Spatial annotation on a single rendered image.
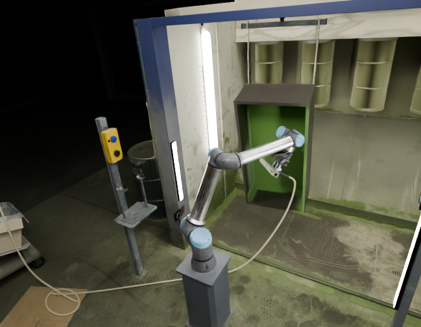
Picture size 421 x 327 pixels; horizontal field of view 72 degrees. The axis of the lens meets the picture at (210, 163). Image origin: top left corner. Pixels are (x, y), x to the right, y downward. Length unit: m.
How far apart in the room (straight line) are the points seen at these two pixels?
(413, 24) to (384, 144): 1.28
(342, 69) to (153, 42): 2.26
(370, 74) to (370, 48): 0.25
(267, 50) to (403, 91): 1.53
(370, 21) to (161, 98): 2.04
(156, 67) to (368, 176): 2.63
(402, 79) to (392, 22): 0.75
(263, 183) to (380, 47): 1.76
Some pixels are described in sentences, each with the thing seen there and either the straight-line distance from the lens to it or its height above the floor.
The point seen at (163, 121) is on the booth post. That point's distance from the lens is 2.57.
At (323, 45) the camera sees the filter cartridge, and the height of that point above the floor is 1.91.
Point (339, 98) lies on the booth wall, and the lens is 3.89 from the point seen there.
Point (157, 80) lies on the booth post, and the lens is 2.49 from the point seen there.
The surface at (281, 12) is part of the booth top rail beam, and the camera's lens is 1.95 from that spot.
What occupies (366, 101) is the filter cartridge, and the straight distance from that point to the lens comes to 3.46.
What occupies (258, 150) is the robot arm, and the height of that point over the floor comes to 1.43.
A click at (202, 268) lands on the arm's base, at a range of 2.19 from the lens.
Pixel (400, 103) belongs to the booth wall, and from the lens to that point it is 3.87.
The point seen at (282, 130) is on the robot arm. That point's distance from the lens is 2.25.
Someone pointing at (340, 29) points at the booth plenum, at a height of 2.06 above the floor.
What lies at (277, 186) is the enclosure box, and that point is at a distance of 3.32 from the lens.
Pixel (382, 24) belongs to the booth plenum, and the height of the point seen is 2.08.
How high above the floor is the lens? 2.26
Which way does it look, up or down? 27 degrees down
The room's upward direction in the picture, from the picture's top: 5 degrees counter-clockwise
